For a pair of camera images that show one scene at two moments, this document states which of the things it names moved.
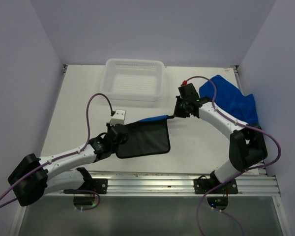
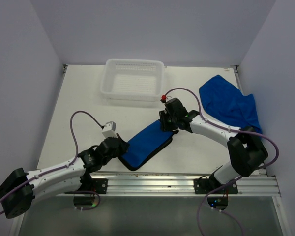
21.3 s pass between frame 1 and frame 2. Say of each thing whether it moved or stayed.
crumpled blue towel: stayed
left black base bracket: stayed
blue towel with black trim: moved
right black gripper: moved
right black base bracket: stayed
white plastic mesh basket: stayed
